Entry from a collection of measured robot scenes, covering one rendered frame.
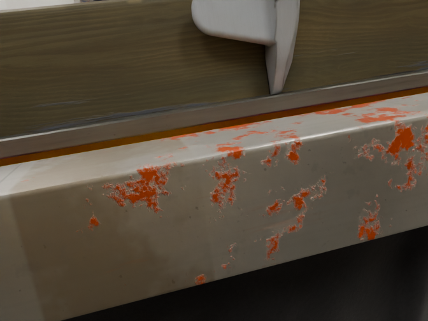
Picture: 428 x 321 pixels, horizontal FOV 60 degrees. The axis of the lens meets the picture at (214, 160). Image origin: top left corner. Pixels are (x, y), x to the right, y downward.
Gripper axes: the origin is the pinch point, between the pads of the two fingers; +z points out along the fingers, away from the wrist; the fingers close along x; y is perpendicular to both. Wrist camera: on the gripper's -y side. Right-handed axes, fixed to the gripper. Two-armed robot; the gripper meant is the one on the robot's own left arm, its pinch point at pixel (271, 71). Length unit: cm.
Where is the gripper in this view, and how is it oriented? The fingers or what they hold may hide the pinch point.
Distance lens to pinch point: 25.9
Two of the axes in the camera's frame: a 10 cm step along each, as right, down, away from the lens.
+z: 1.4, 9.6, 2.5
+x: 2.4, 2.1, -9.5
